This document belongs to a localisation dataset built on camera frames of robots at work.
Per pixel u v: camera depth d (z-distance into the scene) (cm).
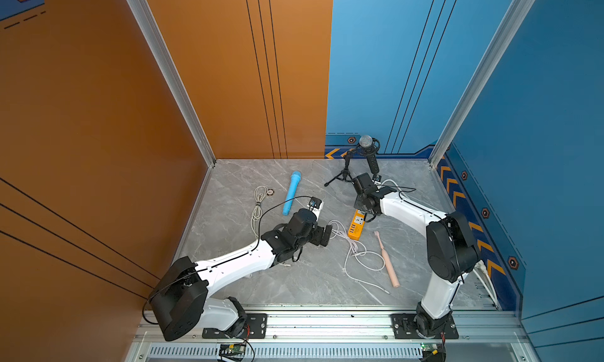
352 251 88
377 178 85
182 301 41
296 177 109
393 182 110
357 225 94
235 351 71
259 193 106
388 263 85
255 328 74
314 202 71
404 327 72
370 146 94
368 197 71
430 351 70
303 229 63
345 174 105
